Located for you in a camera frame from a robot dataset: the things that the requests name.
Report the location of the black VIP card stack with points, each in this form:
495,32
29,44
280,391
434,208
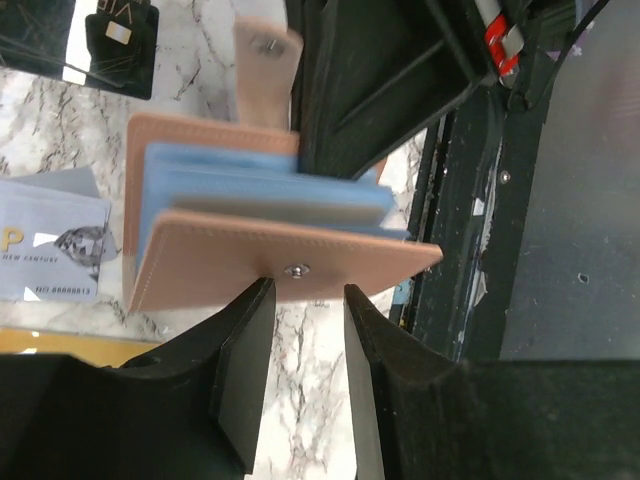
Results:
104,45

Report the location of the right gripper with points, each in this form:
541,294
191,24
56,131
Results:
529,46

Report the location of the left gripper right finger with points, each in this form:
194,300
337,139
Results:
418,415

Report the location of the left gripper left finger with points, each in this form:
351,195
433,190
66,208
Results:
188,409

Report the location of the pink leather card holder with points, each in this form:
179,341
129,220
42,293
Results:
211,206

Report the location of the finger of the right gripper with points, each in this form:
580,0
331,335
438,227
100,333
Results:
375,73

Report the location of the gold credit card stack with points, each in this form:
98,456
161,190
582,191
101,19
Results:
95,350

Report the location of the silver VIP card stack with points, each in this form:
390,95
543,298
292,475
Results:
54,236

